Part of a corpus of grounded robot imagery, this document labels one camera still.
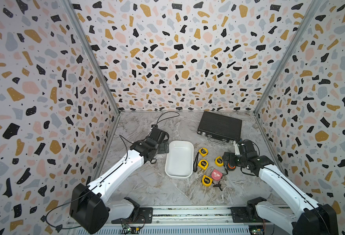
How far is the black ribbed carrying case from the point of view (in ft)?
3.37

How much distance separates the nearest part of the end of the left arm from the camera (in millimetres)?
549

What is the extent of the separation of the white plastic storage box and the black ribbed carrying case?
0.51ft

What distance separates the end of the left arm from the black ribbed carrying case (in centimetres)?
46

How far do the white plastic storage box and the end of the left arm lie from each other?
0.28 meters

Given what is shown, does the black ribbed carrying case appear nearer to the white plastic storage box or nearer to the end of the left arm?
the white plastic storage box

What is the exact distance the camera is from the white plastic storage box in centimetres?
85
